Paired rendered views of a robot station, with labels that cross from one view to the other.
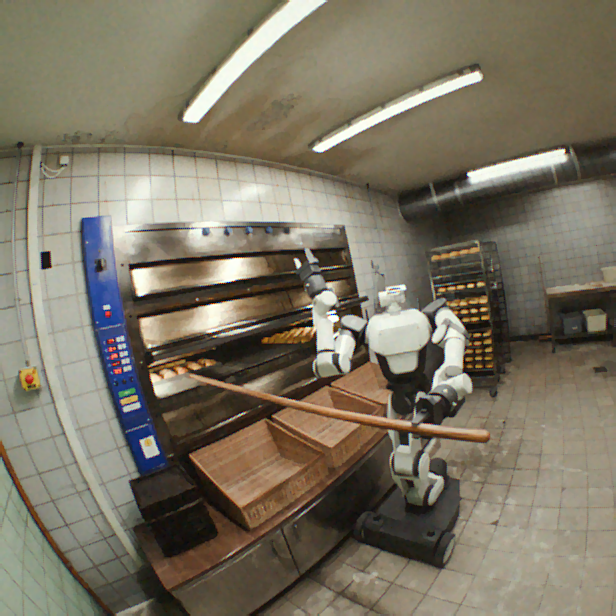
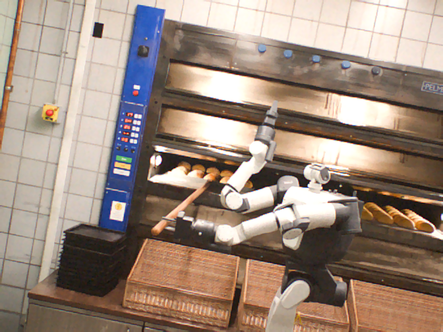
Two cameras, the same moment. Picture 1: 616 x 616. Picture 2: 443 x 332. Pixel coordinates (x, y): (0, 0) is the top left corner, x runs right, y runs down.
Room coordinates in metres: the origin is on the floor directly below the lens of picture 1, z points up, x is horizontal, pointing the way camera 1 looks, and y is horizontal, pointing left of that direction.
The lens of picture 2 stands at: (-1.03, -2.27, 1.70)
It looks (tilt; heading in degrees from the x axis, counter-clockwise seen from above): 5 degrees down; 47
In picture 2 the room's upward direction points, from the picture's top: 11 degrees clockwise
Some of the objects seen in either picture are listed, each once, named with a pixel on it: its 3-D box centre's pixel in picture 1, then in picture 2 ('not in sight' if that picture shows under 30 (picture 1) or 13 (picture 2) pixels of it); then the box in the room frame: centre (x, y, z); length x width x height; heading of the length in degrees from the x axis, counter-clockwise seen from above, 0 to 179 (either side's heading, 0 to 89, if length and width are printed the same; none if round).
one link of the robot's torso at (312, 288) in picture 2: (407, 399); (299, 286); (1.32, -0.39, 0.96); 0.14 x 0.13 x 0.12; 46
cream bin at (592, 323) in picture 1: (594, 319); not in sight; (3.02, -4.33, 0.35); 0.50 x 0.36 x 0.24; 137
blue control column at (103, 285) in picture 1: (113, 398); (144, 177); (1.86, 1.61, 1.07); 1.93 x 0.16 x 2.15; 45
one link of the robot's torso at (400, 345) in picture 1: (398, 340); (318, 222); (1.36, -0.39, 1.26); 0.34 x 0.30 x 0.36; 77
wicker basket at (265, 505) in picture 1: (258, 467); (184, 280); (1.36, 0.42, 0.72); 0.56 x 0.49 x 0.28; 135
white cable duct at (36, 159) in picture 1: (51, 374); (70, 118); (0.95, 1.18, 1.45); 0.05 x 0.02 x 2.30; 135
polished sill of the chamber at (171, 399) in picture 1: (283, 358); (300, 213); (1.97, 0.23, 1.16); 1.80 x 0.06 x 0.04; 135
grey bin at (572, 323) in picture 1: (571, 322); not in sight; (3.32, -4.03, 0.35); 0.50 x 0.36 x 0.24; 135
